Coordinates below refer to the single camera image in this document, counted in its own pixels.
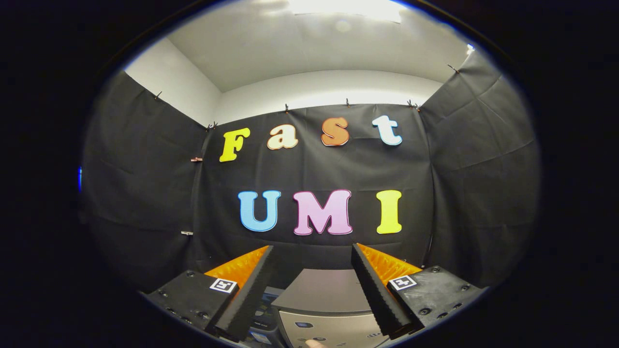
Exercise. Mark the small ceiling light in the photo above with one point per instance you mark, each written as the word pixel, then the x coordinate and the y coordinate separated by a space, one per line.
pixel 470 48

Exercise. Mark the ceiling light panel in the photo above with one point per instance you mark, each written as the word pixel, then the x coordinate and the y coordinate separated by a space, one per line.
pixel 346 7

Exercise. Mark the black backdrop cloth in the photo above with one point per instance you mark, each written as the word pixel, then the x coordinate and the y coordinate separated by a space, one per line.
pixel 314 166

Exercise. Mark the washing machine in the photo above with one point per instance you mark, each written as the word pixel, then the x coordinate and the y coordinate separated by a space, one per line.
pixel 266 309

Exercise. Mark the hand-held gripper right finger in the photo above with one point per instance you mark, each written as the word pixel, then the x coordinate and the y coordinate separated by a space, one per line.
pixel 375 295

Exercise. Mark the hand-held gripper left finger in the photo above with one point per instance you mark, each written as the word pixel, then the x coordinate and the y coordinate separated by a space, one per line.
pixel 251 290

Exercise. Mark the grey appliance box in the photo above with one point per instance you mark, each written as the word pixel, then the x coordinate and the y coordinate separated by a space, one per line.
pixel 319 290

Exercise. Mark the row of black clips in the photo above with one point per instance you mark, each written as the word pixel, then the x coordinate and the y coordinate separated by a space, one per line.
pixel 286 107

